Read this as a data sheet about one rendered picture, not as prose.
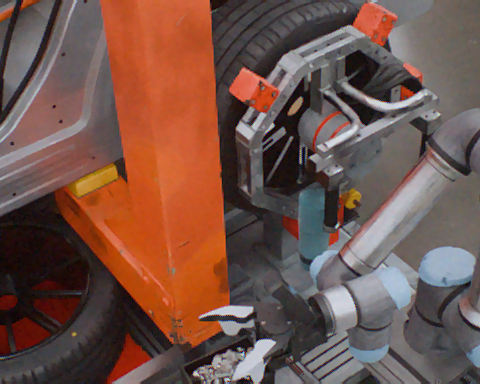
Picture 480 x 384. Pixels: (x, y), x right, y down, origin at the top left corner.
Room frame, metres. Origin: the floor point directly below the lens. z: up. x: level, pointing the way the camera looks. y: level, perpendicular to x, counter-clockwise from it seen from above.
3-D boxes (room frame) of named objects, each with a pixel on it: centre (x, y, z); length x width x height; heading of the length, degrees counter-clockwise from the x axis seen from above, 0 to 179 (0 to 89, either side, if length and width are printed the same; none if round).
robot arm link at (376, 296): (1.01, -0.21, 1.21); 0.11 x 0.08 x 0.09; 112
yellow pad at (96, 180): (1.95, 0.46, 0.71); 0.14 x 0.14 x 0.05; 35
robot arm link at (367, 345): (1.03, -0.20, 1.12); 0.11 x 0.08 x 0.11; 22
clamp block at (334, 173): (1.66, -0.19, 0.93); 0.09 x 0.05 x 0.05; 35
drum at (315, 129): (1.87, -0.25, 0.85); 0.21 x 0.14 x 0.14; 35
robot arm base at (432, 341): (1.23, -0.41, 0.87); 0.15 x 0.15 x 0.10
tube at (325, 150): (1.77, -0.20, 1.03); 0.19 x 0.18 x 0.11; 35
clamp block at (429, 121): (1.86, -0.47, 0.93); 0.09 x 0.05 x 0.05; 35
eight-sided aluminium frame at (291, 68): (1.93, -0.21, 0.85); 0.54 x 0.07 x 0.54; 125
